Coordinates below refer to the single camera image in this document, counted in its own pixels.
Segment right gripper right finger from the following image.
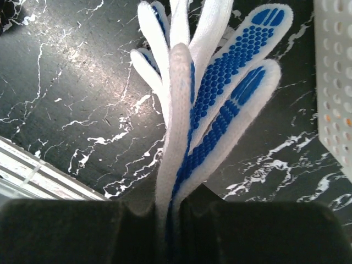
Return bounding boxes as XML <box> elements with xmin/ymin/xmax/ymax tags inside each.
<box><xmin>180</xmin><ymin>185</ymin><xmax>351</xmax><ymax>263</ymax></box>

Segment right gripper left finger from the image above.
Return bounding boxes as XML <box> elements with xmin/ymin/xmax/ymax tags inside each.
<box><xmin>1</xmin><ymin>199</ymin><xmax>167</xmax><ymax>263</ymax></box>

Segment white plastic storage basket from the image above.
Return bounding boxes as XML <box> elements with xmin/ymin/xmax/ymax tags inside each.
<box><xmin>313</xmin><ymin>0</ymin><xmax>352</xmax><ymax>179</ymax></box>

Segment white knit glove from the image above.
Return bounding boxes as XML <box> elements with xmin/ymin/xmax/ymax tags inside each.
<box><xmin>130</xmin><ymin>1</ymin><xmax>233</xmax><ymax>220</ymax></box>
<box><xmin>156</xmin><ymin>3</ymin><xmax>294</xmax><ymax>245</ymax></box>

